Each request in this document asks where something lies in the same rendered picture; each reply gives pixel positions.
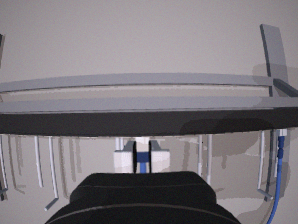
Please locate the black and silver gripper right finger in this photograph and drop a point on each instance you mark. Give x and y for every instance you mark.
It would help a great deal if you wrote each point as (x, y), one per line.
(159, 159)

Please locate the blue patch cord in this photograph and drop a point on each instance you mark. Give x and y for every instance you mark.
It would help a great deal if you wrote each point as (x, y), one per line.
(278, 181)

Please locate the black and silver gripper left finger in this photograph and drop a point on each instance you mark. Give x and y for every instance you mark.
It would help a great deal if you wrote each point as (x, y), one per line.
(125, 161)

